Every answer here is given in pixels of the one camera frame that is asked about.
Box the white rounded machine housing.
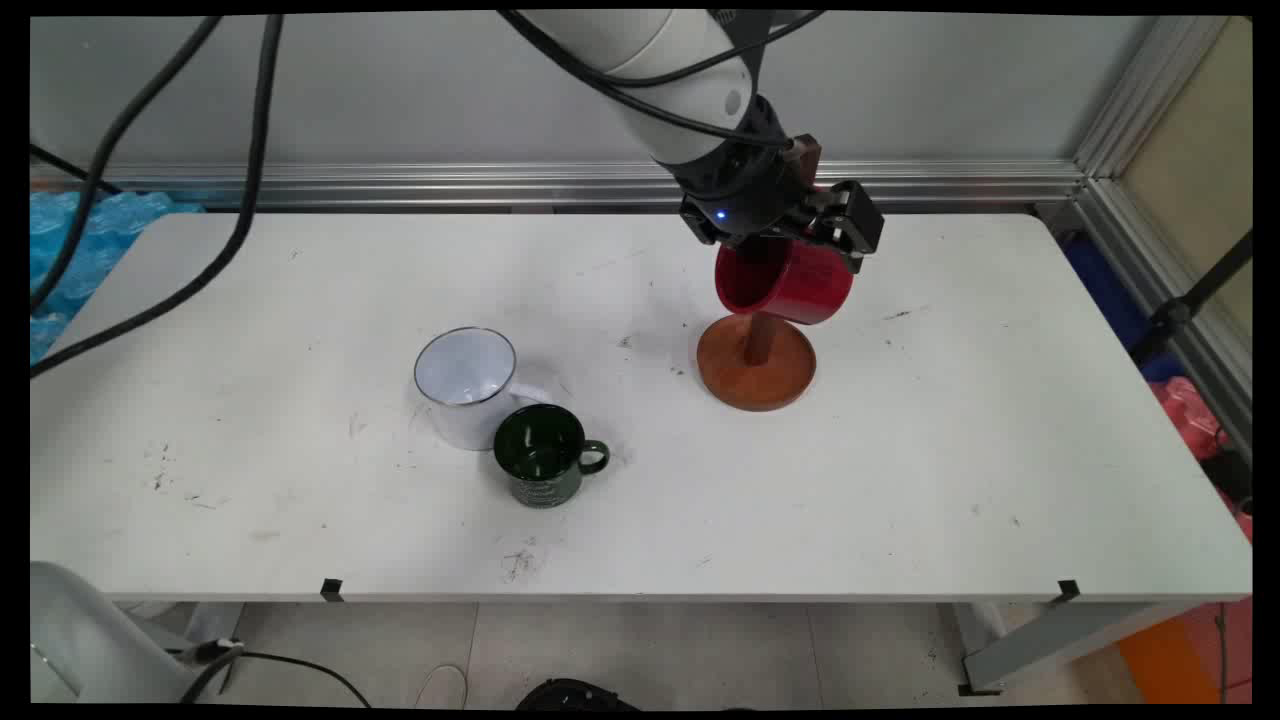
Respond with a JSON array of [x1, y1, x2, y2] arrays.
[[30, 560, 236, 706]]

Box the horizontal aluminium frame rail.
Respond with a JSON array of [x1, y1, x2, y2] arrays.
[[30, 160, 1086, 213]]

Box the orange floor box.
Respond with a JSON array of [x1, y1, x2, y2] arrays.
[[1117, 618, 1223, 706]]

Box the black tripod pole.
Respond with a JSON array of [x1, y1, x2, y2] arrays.
[[1130, 230, 1253, 366]]

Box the red enamel mug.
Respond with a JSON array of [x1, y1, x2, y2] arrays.
[[714, 183, 856, 326]]

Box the red plastic bag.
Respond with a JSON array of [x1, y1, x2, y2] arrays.
[[1150, 377, 1253, 541]]

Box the thick black hanging cable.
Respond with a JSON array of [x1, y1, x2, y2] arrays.
[[30, 14, 285, 379], [30, 14, 223, 313]]

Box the brown wooden mug tree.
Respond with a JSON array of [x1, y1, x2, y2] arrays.
[[697, 133, 823, 413]]

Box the black cable looped over arm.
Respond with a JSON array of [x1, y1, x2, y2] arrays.
[[520, 10, 826, 91]]

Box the thin black cable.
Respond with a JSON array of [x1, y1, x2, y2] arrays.
[[30, 145, 123, 194]]

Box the black rounded floor object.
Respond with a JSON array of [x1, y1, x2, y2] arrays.
[[515, 678, 641, 711]]

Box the grey table leg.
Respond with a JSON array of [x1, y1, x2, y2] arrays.
[[950, 600, 1201, 696]]

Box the aluminium frame corner post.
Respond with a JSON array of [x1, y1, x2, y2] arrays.
[[1075, 15, 1253, 461]]

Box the dark green mug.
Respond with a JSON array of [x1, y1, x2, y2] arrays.
[[493, 403, 611, 509]]

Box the black floor cable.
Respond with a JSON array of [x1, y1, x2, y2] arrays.
[[180, 640, 373, 708]]

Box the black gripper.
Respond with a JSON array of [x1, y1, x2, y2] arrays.
[[672, 100, 886, 274]]

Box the blue bubble wrap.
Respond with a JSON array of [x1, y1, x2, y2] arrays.
[[30, 190, 206, 366]]

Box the white enamel mug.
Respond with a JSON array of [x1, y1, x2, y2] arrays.
[[414, 326, 556, 452]]

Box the blue plastic box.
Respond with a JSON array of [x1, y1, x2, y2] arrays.
[[1062, 232, 1186, 383]]

